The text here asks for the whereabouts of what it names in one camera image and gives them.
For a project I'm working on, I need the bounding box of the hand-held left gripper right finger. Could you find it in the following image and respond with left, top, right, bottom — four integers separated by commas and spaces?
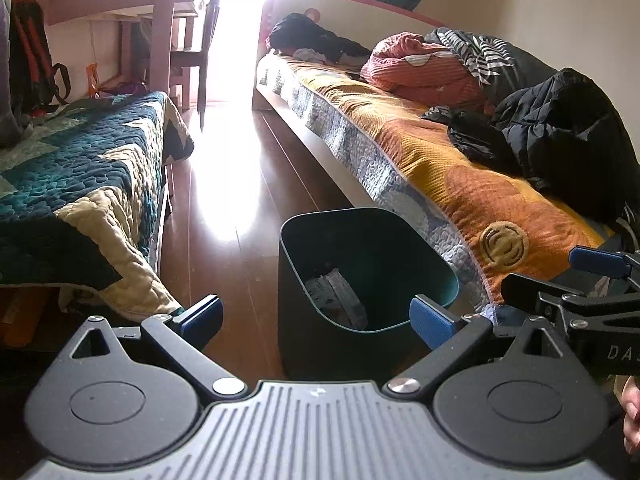
382, 294, 569, 404

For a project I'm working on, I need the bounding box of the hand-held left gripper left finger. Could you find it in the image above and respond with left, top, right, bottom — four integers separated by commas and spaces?
70, 295, 248, 402

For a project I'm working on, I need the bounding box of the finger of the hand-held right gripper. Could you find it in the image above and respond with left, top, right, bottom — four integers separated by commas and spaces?
569, 246, 640, 281
500, 274, 591, 319

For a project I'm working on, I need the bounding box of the dark green trash bin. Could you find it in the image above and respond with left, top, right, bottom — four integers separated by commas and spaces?
277, 207, 460, 381

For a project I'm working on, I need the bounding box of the white biscuit wrapper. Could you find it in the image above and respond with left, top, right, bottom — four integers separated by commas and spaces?
305, 269, 370, 331

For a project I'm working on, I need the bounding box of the person's right hand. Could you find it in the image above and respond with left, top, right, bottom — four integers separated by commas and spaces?
621, 374, 640, 453

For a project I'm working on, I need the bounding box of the black puffer jacket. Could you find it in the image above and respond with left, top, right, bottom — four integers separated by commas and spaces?
492, 67, 640, 223

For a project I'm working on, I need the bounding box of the orange patterned bed sheet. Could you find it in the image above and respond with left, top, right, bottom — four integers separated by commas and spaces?
272, 55, 616, 307

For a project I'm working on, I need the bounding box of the black garment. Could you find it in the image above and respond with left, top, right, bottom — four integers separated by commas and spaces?
422, 106, 522, 166

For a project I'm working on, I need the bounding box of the orange box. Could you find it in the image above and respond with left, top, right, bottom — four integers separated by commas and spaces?
0, 287, 45, 350

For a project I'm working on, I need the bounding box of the teal and cream quilt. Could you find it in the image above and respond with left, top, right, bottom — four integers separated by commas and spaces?
0, 91, 196, 318

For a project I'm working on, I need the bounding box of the striped black white cloth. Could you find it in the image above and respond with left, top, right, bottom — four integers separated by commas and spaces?
425, 27, 556, 106

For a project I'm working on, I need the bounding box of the wooden chair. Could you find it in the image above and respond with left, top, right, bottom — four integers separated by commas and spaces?
167, 0, 223, 133

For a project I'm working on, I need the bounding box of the black clothing pile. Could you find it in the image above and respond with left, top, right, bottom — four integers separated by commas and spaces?
267, 12, 373, 67

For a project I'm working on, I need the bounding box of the black and orange backpack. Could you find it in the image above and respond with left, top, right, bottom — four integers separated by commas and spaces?
9, 0, 71, 121

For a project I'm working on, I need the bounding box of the grey cloth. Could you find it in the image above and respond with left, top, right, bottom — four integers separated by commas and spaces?
0, 0, 26, 148

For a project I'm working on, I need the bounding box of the white bed frame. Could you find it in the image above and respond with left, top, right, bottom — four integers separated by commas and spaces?
152, 162, 176, 281

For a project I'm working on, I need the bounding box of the bed frame with headboard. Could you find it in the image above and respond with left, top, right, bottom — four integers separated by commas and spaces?
251, 0, 506, 211

